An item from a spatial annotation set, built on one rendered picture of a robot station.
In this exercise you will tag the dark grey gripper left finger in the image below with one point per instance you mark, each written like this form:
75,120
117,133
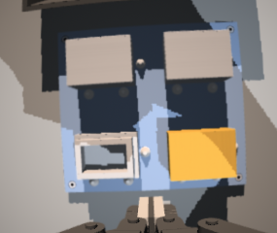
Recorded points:
138,217

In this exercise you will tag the orange rectangular block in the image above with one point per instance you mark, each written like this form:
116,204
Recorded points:
199,154

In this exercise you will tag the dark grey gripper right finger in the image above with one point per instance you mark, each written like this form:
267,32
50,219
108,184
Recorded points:
166,220

